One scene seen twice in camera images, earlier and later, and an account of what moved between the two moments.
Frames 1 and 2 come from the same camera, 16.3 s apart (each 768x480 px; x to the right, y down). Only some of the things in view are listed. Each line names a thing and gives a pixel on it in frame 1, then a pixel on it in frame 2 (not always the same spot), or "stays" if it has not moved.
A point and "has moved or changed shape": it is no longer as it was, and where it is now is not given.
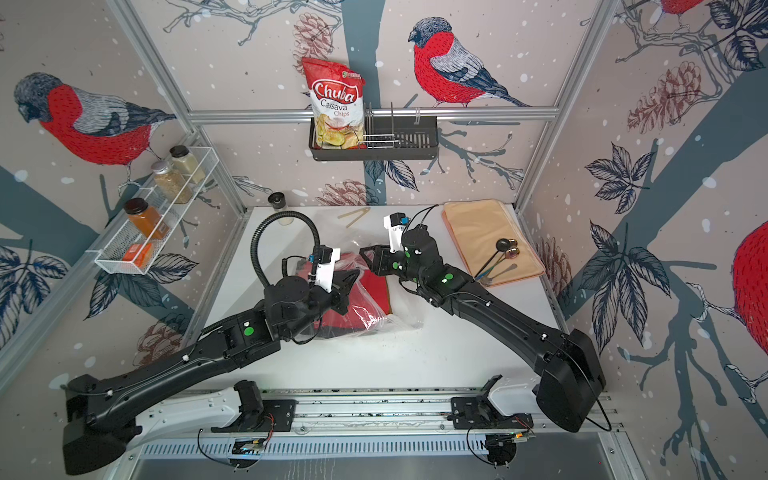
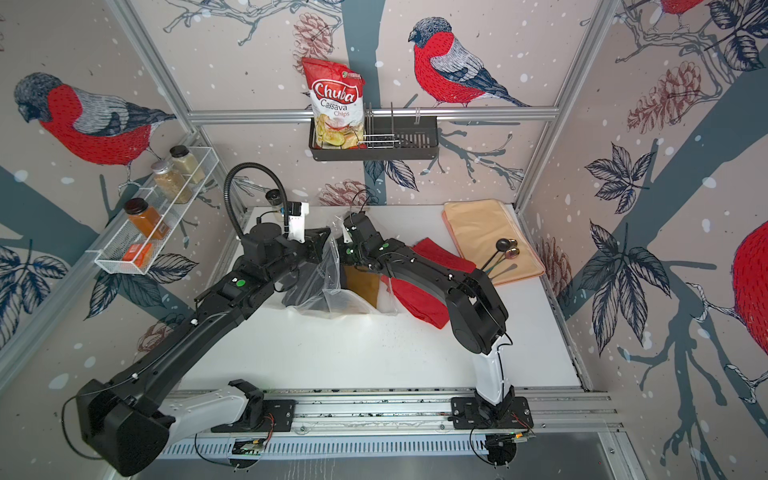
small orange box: x=138 y=253 stays
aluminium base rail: x=542 y=421 stays
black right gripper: x=385 y=251 → x=339 y=249
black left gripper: x=343 y=282 → x=315 y=243
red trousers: x=367 y=300 → x=428 y=308
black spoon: x=502 y=245 stays
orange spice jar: x=146 y=218 stays
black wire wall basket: x=386 y=138 stays
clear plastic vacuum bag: x=376 y=301 has moved or changed shape
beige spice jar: x=171 y=182 stays
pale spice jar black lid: x=185 y=162 stays
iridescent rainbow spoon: x=510 y=253 stays
